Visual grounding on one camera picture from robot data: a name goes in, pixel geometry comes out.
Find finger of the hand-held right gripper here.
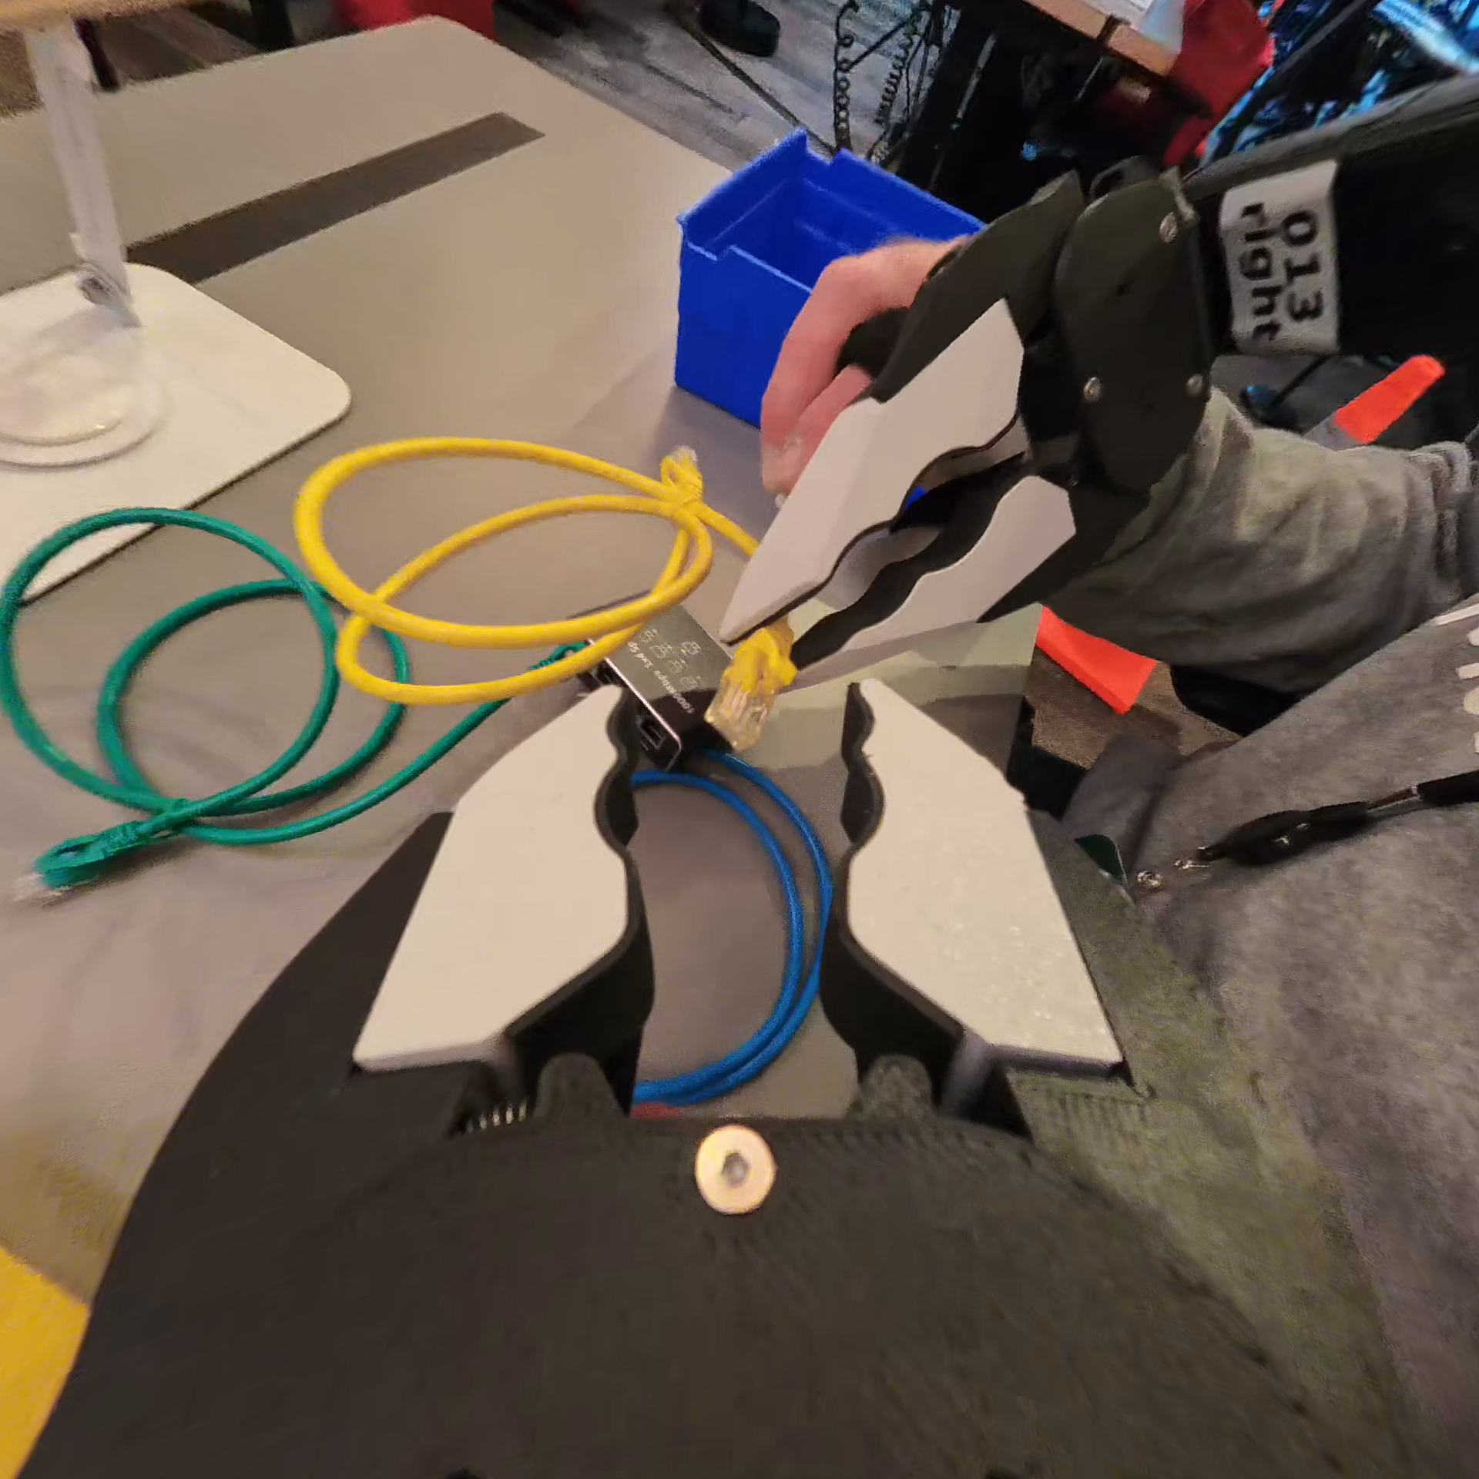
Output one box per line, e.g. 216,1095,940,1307
717,300,1034,643
793,454,1089,673

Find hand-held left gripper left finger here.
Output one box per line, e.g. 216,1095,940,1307
354,690,653,1115

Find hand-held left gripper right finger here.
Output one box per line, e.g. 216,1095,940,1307
820,676,1122,1103

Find black network switch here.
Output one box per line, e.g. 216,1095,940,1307
571,602,739,774

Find yellow ethernet cable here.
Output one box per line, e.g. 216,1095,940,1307
295,437,801,749

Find person's right forearm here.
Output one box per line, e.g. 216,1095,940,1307
1045,387,1479,697

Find person's right hand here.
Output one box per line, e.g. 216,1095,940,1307
757,242,964,497

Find orange cone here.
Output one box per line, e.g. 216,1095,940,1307
1034,356,1444,715

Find blue plastic bin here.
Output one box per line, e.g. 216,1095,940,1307
673,127,991,431

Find person's grey sweatshirt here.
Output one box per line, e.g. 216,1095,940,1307
1026,599,1479,1479

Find yellow plastic bin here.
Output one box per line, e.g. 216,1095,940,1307
0,1248,92,1479

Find blue ethernet cable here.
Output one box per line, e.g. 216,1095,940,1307
627,746,834,1107

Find green ethernet cable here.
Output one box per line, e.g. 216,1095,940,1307
0,507,580,909

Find black lanyard clip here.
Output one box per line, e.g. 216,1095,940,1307
1139,771,1479,885

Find black coiled cord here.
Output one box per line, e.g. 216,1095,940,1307
831,0,926,156

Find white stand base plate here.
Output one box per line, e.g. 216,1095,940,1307
0,263,354,602

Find dark table cable cover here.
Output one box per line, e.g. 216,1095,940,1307
127,113,546,284

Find clear stand post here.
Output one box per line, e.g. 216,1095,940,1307
0,14,163,471

